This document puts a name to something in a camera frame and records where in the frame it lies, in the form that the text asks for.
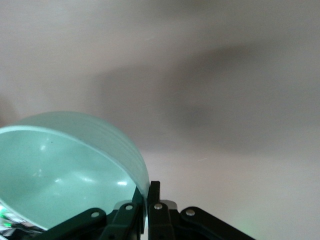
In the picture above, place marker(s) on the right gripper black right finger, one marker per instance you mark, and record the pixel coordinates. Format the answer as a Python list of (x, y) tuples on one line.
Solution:
[(162, 225)]

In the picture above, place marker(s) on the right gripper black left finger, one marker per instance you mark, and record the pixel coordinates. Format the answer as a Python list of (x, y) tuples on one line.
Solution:
[(120, 222)]

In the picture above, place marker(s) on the green bowl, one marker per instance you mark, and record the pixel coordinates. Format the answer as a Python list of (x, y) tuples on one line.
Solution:
[(62, 162)]

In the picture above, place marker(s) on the circuit box with green lights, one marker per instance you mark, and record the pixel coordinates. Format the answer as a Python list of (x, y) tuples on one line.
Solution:
[(7, 220)]

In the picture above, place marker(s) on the brown table cover mat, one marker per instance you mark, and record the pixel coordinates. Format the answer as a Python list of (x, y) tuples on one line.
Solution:
[(225, 50)]

